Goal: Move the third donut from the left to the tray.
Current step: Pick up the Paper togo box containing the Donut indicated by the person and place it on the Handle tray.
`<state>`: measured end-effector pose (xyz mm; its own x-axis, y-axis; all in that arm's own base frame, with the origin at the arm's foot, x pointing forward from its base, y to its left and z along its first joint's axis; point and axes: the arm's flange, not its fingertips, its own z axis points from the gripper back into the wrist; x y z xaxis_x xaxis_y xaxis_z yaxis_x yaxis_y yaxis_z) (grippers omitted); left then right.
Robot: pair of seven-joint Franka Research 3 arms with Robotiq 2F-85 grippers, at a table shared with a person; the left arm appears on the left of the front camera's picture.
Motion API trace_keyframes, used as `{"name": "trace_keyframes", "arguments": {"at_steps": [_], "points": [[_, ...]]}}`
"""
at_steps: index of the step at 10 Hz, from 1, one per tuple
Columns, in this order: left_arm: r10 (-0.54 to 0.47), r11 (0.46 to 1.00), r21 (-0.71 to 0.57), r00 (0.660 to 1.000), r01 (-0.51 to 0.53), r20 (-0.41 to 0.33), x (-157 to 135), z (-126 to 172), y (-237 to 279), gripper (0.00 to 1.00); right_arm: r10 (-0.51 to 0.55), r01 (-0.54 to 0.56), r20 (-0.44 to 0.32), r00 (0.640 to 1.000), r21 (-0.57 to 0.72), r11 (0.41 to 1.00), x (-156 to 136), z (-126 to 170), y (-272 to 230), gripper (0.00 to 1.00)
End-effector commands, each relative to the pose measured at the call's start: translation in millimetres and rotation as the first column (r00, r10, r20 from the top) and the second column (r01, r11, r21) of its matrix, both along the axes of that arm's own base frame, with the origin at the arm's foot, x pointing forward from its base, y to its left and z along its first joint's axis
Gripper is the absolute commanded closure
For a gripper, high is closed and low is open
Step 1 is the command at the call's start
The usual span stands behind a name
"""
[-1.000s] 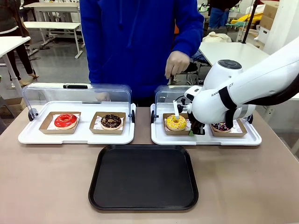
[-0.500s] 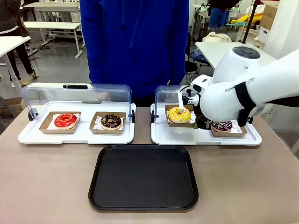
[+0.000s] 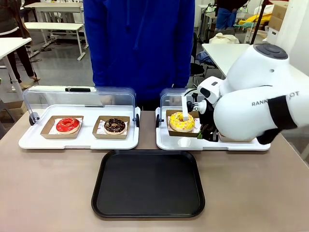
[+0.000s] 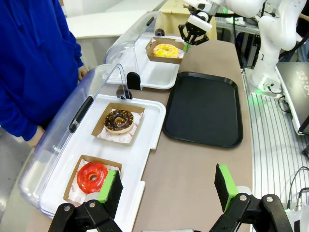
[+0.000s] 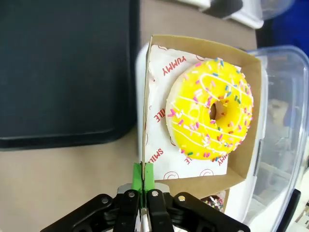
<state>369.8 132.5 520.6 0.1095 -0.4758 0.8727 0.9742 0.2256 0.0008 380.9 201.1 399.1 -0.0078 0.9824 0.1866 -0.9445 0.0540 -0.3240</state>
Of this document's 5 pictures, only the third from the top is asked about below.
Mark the blue cloth on chair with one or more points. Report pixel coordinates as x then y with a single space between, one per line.
202 58

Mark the yellow sprinkled donut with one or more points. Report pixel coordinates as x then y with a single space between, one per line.
175 123

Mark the flat cardboard box on floor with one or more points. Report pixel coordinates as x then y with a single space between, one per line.
14 106

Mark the person's right hand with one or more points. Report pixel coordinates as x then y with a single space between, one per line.
107 100

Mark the chocolate glazed donut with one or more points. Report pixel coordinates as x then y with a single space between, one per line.
109 128

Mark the white display case base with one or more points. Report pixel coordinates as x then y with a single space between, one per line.
36 142
169 145

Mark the large white table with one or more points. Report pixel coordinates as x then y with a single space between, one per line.
217 55

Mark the white desk with shelves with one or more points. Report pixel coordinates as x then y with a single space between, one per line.
53 5

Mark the white desk with frame legs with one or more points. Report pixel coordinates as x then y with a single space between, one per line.
53 26

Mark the red glazed donut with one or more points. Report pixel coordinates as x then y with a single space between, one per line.
62 126

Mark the clear hinged display lid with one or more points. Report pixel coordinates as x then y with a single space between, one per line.
77 90
169 93

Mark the white printed paper liner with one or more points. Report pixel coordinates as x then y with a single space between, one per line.
100 130
53 128
197 124

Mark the black slanted pole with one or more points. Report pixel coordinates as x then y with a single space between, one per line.
257 26

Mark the yellow cloth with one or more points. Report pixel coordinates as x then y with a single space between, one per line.
256 19

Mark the white storage box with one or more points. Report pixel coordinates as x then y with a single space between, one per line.
272 36

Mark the black serving tray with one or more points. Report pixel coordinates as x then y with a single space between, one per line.
147 186

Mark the bystander in dark clothes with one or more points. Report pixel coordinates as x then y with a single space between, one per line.
7 14

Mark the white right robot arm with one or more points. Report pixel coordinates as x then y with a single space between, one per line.
241 116

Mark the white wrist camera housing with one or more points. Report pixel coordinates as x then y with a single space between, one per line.
210 89

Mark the black office chair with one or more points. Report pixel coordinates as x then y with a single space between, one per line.
196 70

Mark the beige tote bag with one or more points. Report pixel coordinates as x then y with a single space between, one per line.
223 38

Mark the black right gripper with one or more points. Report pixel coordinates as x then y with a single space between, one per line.
207 118

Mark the person in blue hoodie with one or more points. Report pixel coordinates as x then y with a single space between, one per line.
137 48

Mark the bystander in blue apron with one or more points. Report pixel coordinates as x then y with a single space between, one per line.
225 17

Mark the white bar on mount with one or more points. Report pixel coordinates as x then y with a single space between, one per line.
185 108

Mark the white desk with round leg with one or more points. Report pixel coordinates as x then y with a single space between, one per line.
12 46

